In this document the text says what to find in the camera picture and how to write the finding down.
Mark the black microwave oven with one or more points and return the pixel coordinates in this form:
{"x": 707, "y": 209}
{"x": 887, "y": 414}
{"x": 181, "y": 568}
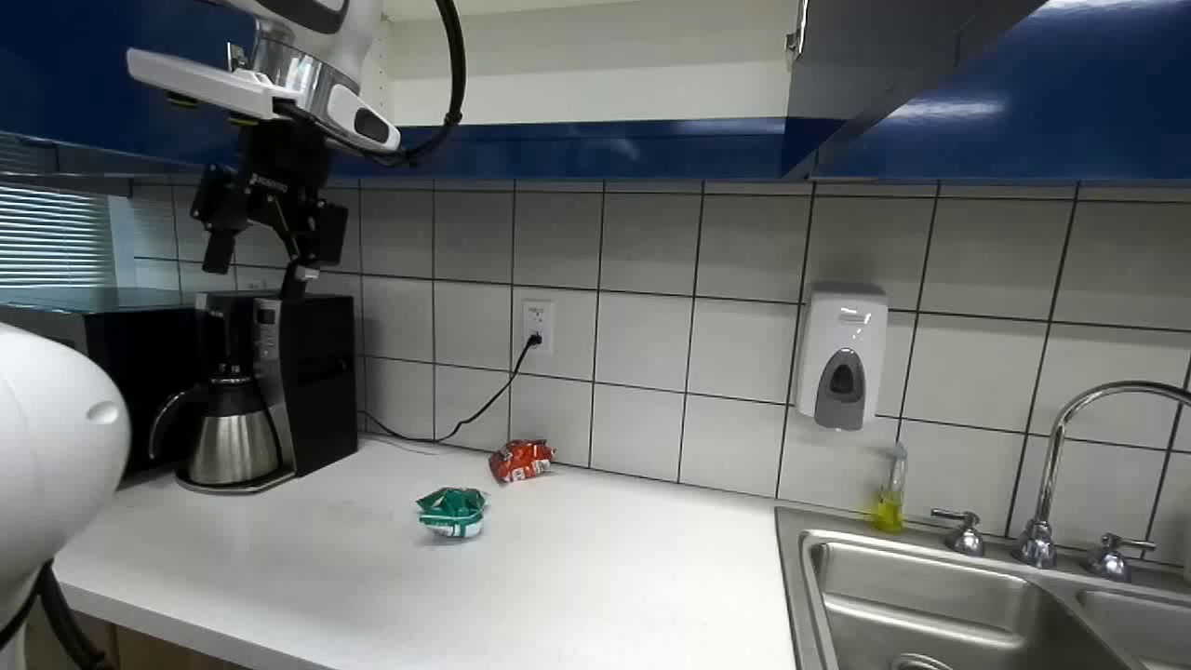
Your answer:
{"x": 134, "y": 376}

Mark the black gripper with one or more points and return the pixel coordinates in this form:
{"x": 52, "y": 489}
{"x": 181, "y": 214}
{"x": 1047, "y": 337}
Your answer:
{"x": 284, "y": 168}

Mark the steel coffee carafe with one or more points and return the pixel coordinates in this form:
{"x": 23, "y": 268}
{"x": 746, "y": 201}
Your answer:
{"x": 232, "y": 435}

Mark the black coffee maker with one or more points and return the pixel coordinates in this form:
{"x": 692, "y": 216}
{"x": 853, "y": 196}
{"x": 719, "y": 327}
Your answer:
{"x": 309, "y": 376}

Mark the metal cabinet hinge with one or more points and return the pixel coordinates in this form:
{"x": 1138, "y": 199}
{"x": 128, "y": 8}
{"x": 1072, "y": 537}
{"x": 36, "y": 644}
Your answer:
{"x": 797, "y": 22}

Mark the white wall soap dispenser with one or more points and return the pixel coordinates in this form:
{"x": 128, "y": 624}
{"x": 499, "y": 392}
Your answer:
{"x": 843, "y": 358}

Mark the stainless steel sink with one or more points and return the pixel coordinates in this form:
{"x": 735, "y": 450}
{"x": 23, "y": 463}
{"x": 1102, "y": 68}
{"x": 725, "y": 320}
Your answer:
{"x": 944, "y": 599}

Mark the green snack packet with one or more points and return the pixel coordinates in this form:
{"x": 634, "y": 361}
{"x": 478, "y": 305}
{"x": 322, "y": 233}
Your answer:
{"x": 452, "y": 510}

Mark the blue cabinet door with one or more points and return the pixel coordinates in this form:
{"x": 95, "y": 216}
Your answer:
{"x": 1065, "y": 111}
{"x": 60, "y": 62}

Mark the chrome gooseneck faucet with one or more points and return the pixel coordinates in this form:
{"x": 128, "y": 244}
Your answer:
{"x": 1065, "y": 428}

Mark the blue cabinet with white interior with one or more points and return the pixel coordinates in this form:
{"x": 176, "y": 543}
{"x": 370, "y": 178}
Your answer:
{"x": 597, "y": 87}

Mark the white wall power outlet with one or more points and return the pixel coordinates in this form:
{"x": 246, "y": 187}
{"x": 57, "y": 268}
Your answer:
{"x": 534, "y": 326}

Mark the wooden base cabinet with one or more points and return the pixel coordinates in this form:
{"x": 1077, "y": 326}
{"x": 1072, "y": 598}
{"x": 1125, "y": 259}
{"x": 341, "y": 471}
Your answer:
{"x": 150, "y": 651}

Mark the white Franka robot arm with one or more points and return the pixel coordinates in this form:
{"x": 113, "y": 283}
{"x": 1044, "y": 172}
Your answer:
{"x": 50, "y": 448}

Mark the red snack packet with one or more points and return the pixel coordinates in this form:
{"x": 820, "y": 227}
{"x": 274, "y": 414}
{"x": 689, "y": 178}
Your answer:
{"x": 521, "y": 459}

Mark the yellow dish soap bottle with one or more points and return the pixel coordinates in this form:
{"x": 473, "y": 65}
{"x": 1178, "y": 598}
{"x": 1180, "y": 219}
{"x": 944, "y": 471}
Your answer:
{"x": 887, "y": 502}

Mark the cabinet door with grey inside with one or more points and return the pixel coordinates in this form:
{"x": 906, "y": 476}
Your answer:
{"x": 896, "y": 62}

